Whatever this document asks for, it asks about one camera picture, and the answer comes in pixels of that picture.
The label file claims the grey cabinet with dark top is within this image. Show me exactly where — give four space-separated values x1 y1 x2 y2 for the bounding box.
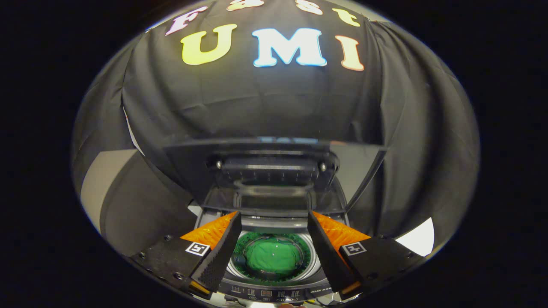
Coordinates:
80 149 197 257

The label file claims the grey washing machine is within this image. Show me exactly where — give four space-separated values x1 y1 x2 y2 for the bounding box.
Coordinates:
188 180 356 304

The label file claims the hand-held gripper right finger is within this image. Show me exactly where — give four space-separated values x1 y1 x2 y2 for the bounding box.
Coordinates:
307 210 426 300

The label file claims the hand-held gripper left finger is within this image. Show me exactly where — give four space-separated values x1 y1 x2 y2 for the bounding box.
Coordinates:
131 211 242 300

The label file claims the green polo shirt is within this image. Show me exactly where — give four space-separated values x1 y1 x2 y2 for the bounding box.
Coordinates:
244 242 302 276

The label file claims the black backdrop cloth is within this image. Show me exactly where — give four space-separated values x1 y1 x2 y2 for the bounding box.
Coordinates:
72 0 480 253

